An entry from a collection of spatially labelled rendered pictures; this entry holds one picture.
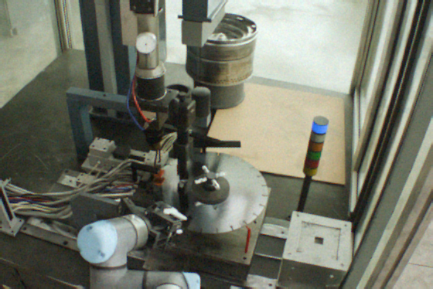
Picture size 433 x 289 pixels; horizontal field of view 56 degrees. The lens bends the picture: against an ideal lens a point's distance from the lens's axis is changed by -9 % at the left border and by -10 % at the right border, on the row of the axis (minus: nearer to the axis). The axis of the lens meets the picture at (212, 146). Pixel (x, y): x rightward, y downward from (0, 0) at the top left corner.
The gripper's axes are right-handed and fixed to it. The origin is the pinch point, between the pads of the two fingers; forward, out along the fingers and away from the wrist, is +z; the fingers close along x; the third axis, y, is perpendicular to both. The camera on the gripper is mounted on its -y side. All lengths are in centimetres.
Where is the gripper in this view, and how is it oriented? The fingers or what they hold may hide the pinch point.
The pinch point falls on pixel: (172, 214)
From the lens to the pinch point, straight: 112.9
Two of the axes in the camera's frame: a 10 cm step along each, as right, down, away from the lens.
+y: 8.5, 3.7, -3.8
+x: 3.3, -9.3, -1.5
